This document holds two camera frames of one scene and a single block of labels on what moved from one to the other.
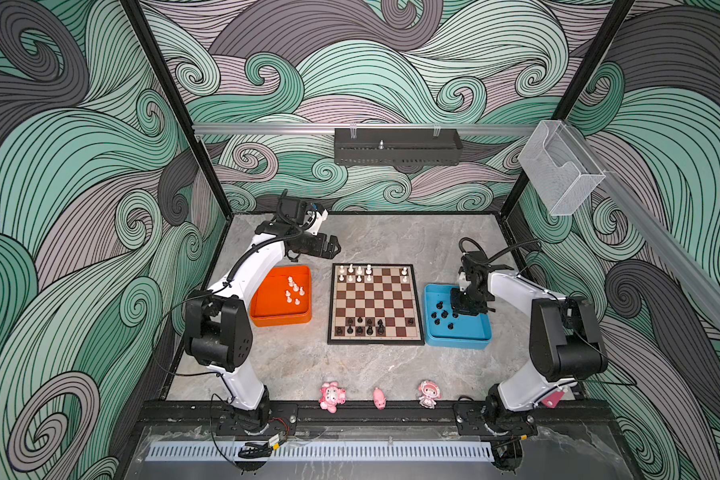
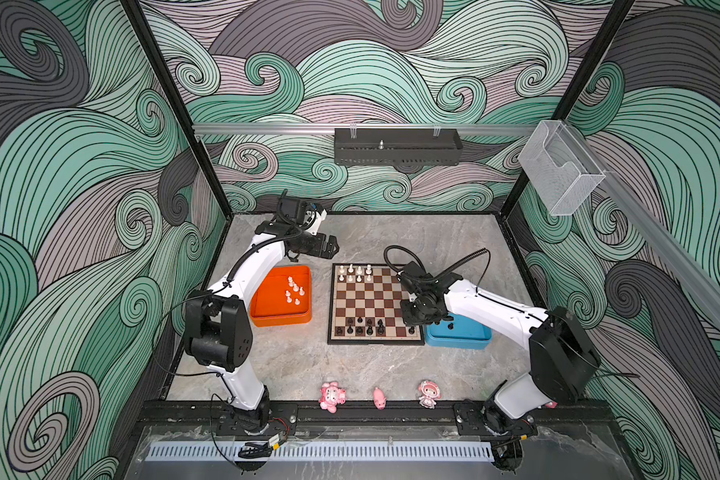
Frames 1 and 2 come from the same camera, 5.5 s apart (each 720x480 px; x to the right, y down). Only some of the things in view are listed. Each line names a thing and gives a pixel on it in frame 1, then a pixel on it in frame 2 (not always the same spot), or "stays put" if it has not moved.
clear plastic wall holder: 558,169 stays put
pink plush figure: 331,395 stays put
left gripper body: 311,245 stays put
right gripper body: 467,302 -> 415,312
